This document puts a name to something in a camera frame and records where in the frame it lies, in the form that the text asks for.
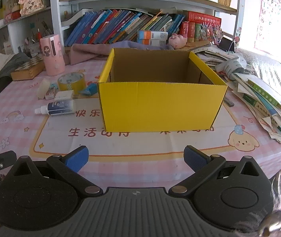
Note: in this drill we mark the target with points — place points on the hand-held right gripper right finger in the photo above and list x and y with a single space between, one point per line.
194 159

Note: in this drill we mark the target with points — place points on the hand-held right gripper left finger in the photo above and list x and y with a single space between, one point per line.
77 159

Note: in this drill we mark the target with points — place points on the white spray bottle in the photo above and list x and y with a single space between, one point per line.
60 107

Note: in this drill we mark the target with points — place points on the yellow cardboard box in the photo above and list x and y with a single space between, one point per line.
160 106

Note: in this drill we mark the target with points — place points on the white eraser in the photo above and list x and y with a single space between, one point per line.
65 95

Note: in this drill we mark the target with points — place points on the grey staples box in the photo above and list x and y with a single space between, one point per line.
50 95

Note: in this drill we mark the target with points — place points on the yellow tape roll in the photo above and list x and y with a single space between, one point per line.
67 85

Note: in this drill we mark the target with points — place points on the white tissue packet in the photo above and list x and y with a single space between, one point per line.
43 88

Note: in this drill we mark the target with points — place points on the pink cylindrical container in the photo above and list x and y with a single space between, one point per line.
54 61

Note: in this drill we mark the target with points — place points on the pile of papers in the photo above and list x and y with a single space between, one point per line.
249 96

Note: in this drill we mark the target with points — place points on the dark grey cloth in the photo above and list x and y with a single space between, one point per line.
9 66

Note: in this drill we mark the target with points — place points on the wooden chessboard box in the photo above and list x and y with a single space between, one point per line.
29 66

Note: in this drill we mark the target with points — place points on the green white workbook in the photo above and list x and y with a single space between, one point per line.
266 93

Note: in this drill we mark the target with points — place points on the pink cloth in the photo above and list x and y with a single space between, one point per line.
86 53

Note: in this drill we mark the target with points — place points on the brown cardboard sheet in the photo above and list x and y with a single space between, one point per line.
197 45

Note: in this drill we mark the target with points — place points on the grey striped bed cover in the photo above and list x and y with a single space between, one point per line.
273 74

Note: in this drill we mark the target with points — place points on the cup of pens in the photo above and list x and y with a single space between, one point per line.
34 47

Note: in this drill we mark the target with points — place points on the pink pig plush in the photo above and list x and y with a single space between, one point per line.
177 41

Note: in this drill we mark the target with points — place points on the black phone stand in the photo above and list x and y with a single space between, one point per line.
225 44

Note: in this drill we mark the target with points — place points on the orange blue white carton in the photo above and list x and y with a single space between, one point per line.
150 42
152 35

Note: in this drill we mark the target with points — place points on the colourful paper ornaments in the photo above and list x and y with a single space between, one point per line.
210 33

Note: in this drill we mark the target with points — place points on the set of small upright books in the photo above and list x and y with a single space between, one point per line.
189 32

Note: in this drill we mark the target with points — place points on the purple cloth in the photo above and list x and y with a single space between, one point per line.
135 45

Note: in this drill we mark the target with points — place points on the row of colourful books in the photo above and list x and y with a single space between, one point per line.
100 27

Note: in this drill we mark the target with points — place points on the thick red dictionary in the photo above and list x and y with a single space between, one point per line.
203 17

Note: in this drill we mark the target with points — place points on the white shelf unit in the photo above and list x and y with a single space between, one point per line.
56 17

